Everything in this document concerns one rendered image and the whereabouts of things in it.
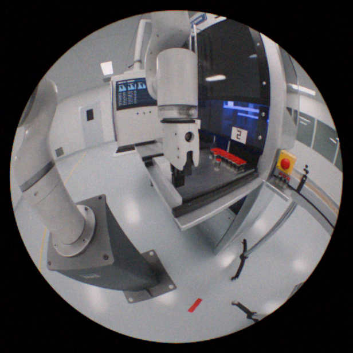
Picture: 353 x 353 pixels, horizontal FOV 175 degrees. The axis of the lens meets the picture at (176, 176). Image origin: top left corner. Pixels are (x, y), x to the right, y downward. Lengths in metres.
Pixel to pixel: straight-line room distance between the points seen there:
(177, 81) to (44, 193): 0.32
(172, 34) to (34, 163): 0.35
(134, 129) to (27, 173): 1.02
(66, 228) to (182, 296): 0.98
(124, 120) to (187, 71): 0.96
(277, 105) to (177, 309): 1.36
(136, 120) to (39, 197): 1.02
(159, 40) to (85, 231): 0.49
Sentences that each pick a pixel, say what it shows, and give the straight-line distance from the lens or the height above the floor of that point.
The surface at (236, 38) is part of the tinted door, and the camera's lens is 0.74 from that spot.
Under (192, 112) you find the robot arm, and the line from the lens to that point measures 0.21.
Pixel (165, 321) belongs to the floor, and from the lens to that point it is 1.16.
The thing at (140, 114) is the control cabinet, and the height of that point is 1.09.
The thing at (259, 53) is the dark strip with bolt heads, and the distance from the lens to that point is 0.62.
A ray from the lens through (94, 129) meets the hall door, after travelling 5.83.
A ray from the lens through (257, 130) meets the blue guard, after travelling 0.51.
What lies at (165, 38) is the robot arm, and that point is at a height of 1.29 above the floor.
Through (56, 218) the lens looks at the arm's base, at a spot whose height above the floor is 0.96.
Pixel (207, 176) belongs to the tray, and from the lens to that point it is 0.41.
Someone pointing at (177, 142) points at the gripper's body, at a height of 1.04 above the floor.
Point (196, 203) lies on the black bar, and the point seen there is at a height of 0.90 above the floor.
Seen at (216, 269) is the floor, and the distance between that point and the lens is 1.16.
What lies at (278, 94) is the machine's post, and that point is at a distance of 0.50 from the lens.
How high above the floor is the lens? 1.09
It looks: 33 degrees down
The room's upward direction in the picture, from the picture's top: straight up
